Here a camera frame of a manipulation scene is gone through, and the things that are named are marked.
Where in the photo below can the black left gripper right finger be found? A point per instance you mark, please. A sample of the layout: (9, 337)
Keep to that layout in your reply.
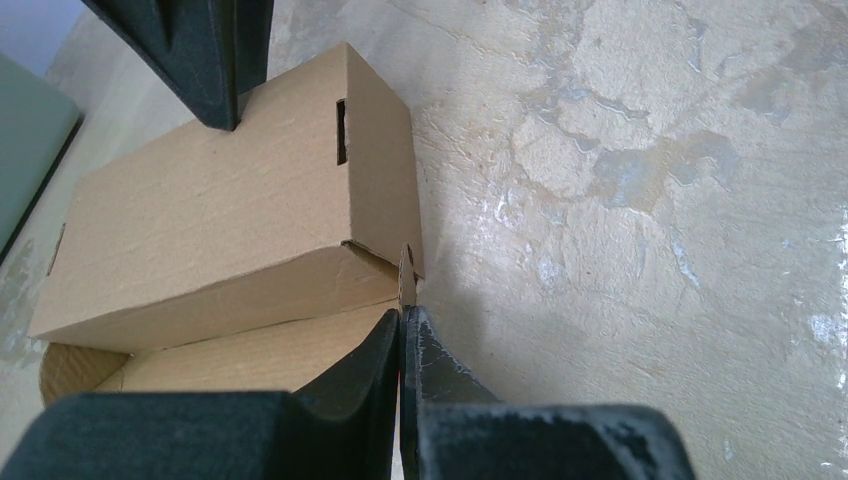
(453, 427)

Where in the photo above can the brown cardboard box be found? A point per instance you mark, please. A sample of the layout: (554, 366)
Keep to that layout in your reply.
(246, 260)

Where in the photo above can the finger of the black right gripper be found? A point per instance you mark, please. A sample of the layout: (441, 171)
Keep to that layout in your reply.
(208, 52)

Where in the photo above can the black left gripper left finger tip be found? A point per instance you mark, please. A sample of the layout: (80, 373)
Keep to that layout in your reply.
(338, 426)

